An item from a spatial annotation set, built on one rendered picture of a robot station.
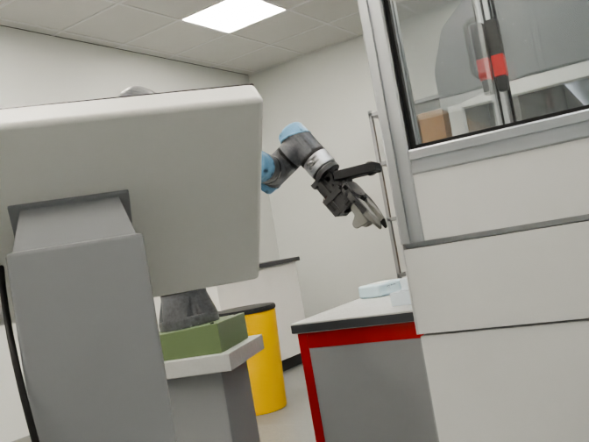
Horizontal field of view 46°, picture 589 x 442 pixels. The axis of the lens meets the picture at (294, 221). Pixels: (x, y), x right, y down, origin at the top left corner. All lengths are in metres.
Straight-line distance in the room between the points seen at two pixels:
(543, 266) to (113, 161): 0.62
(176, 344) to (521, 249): 0.89
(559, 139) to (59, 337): 0.72
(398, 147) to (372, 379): 0.93
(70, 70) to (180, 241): 4.53
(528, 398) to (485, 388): 0.06
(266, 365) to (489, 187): 3.37
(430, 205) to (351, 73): 5.50
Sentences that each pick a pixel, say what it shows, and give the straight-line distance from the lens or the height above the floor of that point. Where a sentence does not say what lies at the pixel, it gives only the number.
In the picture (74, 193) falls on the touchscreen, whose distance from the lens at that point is 0.93.
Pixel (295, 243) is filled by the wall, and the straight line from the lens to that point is 6.84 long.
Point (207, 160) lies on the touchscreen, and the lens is 0.93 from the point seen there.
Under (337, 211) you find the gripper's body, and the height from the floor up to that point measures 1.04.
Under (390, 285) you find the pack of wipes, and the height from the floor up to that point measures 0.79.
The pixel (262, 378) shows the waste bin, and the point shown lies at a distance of 4.33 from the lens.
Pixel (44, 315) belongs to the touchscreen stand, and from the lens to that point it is 0.86.
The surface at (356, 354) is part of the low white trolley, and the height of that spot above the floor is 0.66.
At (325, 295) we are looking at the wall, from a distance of 6.73.
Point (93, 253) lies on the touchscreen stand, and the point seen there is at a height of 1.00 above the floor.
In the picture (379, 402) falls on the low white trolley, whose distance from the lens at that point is 1.92.
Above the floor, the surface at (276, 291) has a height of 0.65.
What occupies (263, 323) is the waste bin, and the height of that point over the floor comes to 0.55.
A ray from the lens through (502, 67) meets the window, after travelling 1.10.
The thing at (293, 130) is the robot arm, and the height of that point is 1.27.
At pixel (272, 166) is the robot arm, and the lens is 1.66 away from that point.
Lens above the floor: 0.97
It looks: 2 degrees up
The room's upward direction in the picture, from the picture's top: 10 degrees counter-clockwise
